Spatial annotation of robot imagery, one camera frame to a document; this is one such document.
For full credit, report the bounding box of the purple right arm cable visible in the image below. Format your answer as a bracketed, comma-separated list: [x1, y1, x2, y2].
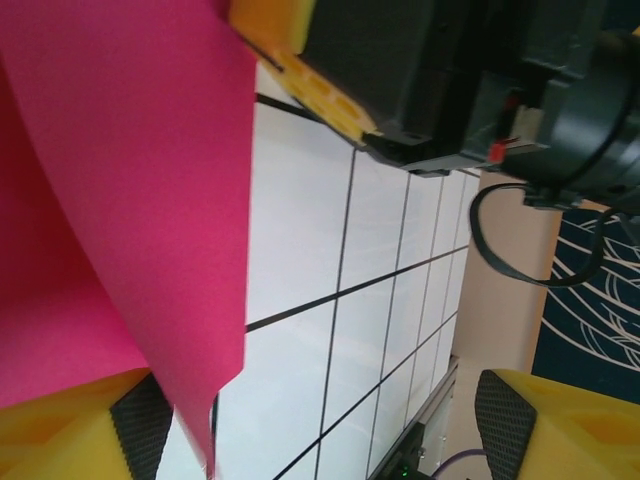
[434, 447, 489, 480]

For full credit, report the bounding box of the black camera cable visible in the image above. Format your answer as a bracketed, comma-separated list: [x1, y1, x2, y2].
[469, 182, 634, 290]

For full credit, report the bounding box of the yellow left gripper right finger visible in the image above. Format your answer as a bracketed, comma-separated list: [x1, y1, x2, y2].
[473, 369, 640, 480]

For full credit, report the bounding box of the pink paper sheet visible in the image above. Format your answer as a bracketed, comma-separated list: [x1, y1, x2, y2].
[0, 0, 259, 476]

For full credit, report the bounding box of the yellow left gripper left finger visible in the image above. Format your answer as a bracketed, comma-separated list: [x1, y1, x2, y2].
[0, 367, 174, 480]

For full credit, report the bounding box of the aluminium side rail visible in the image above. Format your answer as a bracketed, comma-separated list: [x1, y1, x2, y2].
[399, 352, 464, 451]

